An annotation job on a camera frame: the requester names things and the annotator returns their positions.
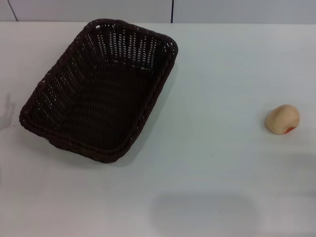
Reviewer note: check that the dark brown woven basket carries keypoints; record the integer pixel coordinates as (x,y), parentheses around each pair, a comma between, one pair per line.
(98,103)

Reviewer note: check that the pale peach fruit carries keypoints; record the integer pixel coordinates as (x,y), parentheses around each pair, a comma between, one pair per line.
(281,118)

